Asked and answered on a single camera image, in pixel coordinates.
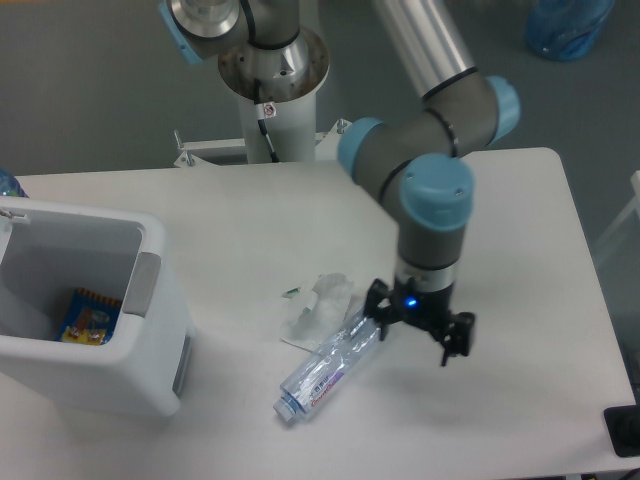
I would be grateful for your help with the small green wrapper scrap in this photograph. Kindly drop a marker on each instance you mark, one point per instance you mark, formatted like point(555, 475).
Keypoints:
point(291, 292)

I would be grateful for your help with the clear plastic water bottle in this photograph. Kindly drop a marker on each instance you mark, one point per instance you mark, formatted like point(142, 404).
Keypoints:
point(310, 385)

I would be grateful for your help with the white frame at right edge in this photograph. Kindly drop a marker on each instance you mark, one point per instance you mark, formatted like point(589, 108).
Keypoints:
point(620, 228)

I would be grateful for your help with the white plastic trash can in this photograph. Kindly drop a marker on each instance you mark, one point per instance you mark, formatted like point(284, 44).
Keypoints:
point(48, 250)

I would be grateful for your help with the blue bottle at left edge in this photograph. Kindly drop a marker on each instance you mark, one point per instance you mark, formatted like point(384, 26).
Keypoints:
point(10, 186)

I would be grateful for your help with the large blue water jug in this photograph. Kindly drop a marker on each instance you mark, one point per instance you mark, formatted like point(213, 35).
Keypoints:
point(565, 30)

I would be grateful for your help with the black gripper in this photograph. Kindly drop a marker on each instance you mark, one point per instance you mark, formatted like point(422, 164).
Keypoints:
point(427, 311)

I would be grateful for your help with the clear plastic wrapper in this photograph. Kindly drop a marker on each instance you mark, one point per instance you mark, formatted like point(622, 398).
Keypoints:
point(318, 311)

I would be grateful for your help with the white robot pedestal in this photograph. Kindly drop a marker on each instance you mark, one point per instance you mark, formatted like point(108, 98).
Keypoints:
point(276, 92)

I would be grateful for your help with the blue yellow snack packet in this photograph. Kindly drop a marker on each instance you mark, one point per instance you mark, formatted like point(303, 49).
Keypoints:
point(90, 319)

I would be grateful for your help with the black device at table corner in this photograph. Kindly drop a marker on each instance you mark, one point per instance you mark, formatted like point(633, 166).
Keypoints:
point(622, 424)

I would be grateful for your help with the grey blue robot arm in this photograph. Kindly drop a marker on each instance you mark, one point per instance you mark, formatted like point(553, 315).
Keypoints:
point(414, 171)

